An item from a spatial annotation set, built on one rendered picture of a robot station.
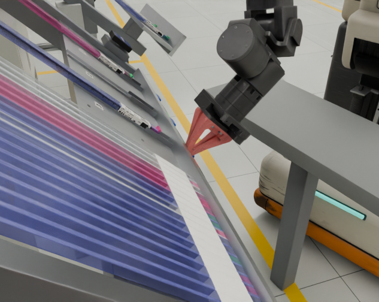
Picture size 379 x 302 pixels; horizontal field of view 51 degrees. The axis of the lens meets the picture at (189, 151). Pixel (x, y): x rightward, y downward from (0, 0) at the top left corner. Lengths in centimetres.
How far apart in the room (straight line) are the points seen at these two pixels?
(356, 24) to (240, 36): 60
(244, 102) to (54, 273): 45
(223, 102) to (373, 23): 59
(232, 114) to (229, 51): 11
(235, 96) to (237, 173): 118
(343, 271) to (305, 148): 67
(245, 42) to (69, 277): 41
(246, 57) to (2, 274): 43
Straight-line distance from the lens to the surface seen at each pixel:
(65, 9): 113
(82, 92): 57
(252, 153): 192
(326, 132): 97
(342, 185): 85
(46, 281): 24
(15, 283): 24
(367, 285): 147
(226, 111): 62
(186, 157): 61
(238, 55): 56
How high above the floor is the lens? 109
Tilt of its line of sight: 35 degrees down
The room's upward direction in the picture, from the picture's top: straight up
